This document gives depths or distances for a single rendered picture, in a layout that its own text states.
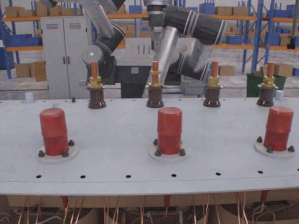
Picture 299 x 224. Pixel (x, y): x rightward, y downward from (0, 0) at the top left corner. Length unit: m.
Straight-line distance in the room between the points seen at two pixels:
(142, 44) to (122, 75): 3.11
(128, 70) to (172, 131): 2.14
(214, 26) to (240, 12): 7.96
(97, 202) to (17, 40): 9.09
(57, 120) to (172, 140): 0.32
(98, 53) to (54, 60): 3.60
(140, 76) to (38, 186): 2.26
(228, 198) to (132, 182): 0.46
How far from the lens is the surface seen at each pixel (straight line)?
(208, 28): 1.48
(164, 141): 0.69
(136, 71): 2.71
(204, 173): 0.66
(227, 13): 9.42
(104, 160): 0.71
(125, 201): 0.93
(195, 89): 5.45
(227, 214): 1.01
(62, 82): 5.92
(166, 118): 0.66
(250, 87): 5.48
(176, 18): 1.49
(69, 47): 5.75
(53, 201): 0.99
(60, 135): 0.72
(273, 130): 0.78
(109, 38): 2.40
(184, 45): 5.94
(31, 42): 9.59
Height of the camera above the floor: 1.72
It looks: 19 degrees down
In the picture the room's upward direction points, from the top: straight up
